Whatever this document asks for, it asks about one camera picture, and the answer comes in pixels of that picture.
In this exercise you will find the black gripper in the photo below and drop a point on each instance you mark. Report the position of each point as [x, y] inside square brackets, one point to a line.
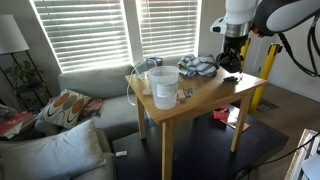
[232, 53]

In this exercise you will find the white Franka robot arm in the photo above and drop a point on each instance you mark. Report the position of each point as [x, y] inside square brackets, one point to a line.
[240, 10]

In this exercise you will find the clear plastic container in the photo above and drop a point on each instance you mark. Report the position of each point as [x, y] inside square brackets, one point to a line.
[164, 86]

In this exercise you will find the black key fob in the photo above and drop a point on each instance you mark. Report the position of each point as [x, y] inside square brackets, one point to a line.
[230, 79]

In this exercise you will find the white door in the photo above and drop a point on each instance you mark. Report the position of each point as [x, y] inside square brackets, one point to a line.
[257, 56]

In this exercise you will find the striped grey white cloth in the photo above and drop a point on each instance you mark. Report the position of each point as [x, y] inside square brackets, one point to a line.
[198, 66]

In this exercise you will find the wooden table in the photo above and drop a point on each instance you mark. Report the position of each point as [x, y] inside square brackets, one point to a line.
[206, 96]

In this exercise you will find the small colourful card box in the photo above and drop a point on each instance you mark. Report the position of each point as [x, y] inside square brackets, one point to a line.
[189, 91]

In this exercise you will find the red box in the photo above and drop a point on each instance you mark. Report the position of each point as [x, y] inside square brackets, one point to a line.
[221, 114]

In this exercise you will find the dark floor mat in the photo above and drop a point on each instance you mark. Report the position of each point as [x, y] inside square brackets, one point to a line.
[266, 106]

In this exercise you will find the small brown card box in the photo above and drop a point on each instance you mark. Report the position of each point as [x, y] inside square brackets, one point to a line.
[181, 95]

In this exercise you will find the small white block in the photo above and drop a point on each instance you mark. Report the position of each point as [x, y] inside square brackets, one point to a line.
[147, 91]

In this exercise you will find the dark blue rug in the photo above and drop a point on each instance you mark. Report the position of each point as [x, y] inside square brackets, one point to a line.
[200, 150]

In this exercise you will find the grey sofa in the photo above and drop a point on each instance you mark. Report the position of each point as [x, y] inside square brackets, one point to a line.
[100, 83]

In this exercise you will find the small white floor object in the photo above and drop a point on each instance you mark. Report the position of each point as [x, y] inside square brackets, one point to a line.
[121, 153]

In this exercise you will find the red patterned cloth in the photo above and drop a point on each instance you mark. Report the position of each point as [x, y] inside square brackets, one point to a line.
[91, 106]

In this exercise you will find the oval patterned pillow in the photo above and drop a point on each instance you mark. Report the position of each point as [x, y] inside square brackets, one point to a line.
[63, 108]

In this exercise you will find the plain white pillow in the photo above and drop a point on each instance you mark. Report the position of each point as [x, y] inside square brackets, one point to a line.
[50, 153]

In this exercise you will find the black metal shelf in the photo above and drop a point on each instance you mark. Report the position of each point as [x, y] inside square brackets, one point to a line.
[28, 88]

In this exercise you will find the green potted plant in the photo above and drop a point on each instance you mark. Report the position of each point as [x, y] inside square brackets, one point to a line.
[23, 71]

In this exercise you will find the red magazine stack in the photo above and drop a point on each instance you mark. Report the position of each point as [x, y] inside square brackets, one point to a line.
[13, 123]

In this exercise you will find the yellow post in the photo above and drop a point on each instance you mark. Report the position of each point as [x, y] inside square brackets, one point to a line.
[268, 66]
[246, 50]

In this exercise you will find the white shelf frame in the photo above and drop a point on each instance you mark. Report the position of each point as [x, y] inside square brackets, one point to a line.
[305, 153]

